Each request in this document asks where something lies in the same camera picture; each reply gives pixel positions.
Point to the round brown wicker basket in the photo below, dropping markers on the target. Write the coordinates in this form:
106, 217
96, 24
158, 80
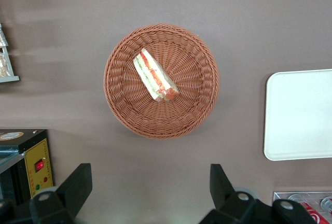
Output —
192, 89

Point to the clear acrylic bottle rack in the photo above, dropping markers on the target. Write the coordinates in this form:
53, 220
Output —
280, 195

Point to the beige plastic tray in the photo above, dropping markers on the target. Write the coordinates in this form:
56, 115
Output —
298, 115

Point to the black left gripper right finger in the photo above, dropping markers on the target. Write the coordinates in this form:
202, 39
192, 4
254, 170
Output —
225, 193

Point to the clear bag of snacks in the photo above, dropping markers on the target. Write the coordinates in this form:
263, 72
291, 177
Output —
4, 64
2, 38

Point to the black food warmer yellow panel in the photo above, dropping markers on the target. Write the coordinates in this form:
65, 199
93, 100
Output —
39, 156

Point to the triangular sandwich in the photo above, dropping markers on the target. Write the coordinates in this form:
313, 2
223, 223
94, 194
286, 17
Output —
154, 75

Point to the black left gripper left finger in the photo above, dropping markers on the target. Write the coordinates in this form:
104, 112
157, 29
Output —
70, 193

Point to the grey snack rack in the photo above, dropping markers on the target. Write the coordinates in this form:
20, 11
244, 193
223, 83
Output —
10, 78

